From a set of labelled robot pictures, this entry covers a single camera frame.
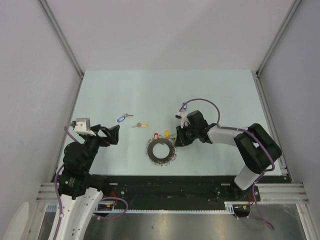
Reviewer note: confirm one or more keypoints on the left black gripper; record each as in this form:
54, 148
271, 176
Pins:
112, 134

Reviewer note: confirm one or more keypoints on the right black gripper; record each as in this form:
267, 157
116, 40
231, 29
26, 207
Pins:
181, 140

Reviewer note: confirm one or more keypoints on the key with blue tag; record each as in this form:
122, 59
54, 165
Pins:
123, 117
183, 107

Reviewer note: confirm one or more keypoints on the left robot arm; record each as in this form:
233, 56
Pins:
78, 192

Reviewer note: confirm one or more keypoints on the yellow key tag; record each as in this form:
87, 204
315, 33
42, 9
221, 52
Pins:
166, 134

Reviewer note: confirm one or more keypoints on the key with yellow tag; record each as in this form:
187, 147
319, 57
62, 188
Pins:
140, 125

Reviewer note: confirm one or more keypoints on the white rounded object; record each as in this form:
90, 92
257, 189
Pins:
18, 221

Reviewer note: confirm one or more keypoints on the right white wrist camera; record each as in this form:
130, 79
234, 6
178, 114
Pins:
183, 116

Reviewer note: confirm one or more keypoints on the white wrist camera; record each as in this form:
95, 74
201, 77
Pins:
82, 126
183, 116

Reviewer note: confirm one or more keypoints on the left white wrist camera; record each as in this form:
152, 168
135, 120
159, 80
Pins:
82, 126

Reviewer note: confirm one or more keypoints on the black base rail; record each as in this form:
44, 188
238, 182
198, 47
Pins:
178, 193

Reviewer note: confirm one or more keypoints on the grey cable duct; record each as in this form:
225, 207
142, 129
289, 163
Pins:
228, 210

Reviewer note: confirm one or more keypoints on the left aluminium frame post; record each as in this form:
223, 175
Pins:
55, 26

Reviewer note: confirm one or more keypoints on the aluminium frame post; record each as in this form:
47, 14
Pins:
296, 4
55, 26

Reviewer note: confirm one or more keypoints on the right aluminium frame post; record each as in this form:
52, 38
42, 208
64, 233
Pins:
296, 4

